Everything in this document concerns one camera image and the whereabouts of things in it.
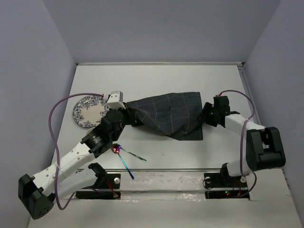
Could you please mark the iridescent fork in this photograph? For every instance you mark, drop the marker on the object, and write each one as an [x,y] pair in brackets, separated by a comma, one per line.
[127,151]

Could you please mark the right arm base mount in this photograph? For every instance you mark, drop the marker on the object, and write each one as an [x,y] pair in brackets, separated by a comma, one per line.
[217,187]

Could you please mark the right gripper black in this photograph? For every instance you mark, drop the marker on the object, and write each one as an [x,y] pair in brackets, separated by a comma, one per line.
[206,108]

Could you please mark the iridescent spoon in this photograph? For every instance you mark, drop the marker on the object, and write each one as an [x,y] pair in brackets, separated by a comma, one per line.
[123,159]

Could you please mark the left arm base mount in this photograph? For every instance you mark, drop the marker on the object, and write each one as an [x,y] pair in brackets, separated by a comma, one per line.
[104,186]

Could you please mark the aluminium rail edge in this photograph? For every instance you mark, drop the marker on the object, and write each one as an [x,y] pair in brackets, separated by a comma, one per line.
[241,70]
[165,170]

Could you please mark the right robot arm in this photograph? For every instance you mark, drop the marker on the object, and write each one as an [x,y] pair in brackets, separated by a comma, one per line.
[261,147]

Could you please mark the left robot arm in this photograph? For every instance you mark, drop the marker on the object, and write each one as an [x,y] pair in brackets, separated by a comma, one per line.
[38,192]

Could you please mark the dark checked cloth napkin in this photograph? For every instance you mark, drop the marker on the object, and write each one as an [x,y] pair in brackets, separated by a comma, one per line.
[174,115]

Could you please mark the aluminium rail right edge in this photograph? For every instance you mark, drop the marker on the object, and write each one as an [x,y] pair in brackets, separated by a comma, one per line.
[241,70]

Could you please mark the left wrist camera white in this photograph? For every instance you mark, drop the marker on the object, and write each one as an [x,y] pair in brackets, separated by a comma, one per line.
[115,100]

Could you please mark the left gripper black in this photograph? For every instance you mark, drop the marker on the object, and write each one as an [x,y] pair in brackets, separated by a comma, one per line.
[131,113]

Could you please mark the pale yellow paper cup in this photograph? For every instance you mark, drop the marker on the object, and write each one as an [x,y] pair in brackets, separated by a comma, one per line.
[89,131]

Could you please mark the blue floral plate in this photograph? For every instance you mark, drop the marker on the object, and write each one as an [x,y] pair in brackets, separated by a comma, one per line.
[89,111]

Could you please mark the aluminium rail front edge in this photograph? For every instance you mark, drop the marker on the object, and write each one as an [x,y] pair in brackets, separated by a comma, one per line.
[165,170]

